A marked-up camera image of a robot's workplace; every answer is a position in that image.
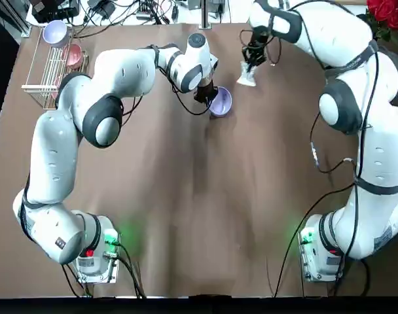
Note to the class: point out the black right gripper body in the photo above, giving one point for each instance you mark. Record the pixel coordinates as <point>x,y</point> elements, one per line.
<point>259,37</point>

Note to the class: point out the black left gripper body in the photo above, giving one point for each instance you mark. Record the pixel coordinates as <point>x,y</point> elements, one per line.
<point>206,91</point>

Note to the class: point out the purple bowl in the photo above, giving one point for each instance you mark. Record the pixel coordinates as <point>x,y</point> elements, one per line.
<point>222,104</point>
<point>55,31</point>

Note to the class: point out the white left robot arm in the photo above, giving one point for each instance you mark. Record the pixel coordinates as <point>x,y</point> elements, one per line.
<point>55,147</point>

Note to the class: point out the pink bowl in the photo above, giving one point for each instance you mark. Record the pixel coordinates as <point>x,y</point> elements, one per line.
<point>75,55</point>

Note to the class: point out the red roses bouquet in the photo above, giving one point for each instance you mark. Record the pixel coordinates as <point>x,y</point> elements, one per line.
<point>385,13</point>

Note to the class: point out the black power adapter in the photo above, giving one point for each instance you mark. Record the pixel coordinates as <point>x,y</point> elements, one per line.
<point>102,8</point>

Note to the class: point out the black box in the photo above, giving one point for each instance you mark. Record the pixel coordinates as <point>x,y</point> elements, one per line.
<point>55,8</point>

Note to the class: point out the aluminium frame post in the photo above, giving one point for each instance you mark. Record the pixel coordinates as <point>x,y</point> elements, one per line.
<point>205,13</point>

